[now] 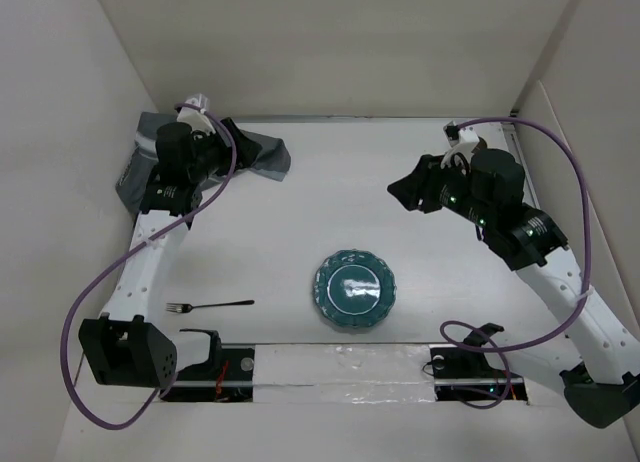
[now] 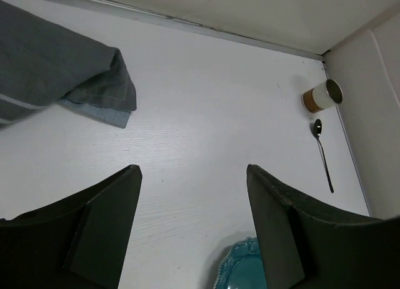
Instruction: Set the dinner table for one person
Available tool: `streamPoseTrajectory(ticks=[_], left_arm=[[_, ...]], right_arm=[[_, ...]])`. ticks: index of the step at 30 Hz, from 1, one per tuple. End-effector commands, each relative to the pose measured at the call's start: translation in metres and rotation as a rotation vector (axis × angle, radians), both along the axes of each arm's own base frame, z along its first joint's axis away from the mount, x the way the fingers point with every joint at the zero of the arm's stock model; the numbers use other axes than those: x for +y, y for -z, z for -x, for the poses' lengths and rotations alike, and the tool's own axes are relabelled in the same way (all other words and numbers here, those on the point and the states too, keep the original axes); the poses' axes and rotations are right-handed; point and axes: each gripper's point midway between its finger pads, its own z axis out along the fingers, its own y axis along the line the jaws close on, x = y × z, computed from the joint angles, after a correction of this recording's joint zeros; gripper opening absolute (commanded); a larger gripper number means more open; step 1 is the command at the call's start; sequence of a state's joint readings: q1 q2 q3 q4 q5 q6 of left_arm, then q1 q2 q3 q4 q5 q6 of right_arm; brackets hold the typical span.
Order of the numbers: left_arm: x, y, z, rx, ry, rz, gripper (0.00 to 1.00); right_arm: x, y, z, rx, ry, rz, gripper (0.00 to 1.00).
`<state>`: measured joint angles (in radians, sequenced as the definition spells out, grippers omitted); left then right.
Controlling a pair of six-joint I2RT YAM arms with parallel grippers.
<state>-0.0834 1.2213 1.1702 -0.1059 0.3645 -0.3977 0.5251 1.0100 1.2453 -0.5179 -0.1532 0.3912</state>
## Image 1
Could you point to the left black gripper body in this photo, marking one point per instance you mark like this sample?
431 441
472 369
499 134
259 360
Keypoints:
213 157

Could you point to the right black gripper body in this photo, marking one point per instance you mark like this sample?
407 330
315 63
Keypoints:
445 187

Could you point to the grey cloth placemat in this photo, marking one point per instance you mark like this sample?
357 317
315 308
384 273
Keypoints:
261 154

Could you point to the teal ceramic plate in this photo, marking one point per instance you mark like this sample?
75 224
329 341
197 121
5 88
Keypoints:
354 289

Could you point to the silver fork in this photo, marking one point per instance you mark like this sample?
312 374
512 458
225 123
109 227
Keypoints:
183 308

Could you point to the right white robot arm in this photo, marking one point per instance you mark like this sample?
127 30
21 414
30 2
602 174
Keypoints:
599 375

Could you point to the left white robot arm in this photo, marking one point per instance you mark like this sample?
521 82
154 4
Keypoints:
125 346

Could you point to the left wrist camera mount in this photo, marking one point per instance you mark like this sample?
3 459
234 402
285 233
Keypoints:
194 117

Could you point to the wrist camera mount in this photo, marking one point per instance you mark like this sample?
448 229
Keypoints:
464 143
194 117

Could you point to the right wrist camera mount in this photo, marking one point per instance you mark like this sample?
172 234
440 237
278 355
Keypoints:
464 143

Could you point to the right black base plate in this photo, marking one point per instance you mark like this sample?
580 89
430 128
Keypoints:
463 376

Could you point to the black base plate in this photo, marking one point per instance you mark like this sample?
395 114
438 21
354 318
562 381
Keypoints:
463 376
228 380

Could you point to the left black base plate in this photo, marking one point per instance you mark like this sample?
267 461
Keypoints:
228 380

